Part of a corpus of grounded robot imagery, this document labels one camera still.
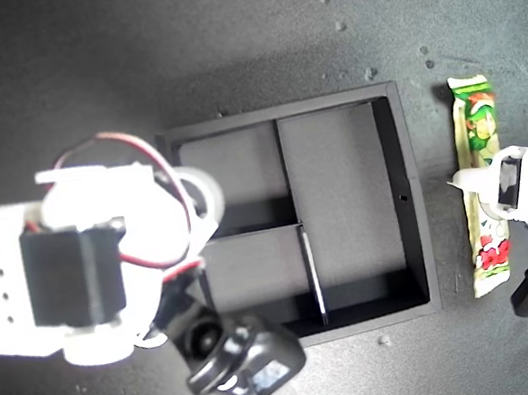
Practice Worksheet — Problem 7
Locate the red black servo wire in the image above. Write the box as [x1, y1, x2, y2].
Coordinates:
[48, 118, 208, 297]

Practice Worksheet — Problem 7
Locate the black tray with wells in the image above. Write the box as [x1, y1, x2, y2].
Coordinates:
[151, 77, 447, 368]

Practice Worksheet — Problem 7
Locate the green printed snack bar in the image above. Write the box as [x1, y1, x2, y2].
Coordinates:
[438, 70, 528, 300]

